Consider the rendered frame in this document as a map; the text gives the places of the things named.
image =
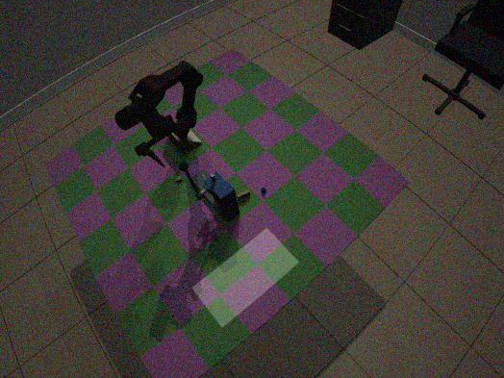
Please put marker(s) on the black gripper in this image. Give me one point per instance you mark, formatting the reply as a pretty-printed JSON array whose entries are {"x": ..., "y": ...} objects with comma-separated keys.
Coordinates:
[{"x": 144, "y": 148}]

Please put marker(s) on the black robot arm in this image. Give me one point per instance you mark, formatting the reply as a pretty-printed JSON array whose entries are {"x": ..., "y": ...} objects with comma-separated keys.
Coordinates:
[{"x": 152, "y": 89}]

